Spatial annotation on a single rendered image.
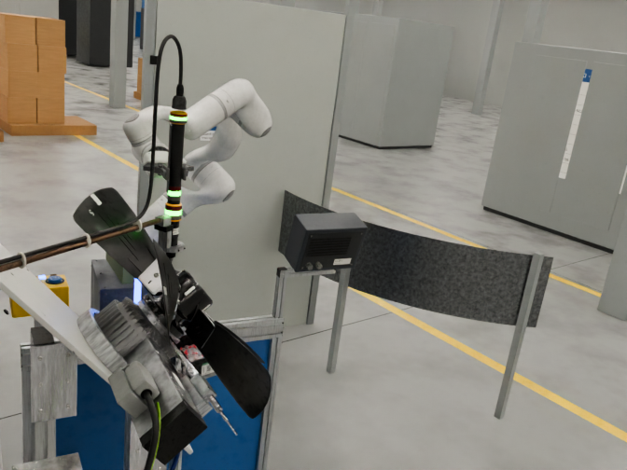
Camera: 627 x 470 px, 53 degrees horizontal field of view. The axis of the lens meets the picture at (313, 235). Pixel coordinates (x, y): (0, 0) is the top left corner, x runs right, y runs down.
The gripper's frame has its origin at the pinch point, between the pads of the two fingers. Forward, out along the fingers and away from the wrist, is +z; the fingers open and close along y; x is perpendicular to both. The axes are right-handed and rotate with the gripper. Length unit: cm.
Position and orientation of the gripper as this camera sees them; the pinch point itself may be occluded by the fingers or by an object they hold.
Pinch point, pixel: (174, 172)
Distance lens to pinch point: 168.0
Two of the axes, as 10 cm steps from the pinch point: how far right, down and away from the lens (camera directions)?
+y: -8.8, 0.4, -4.8
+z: 4.6, 3.2, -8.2
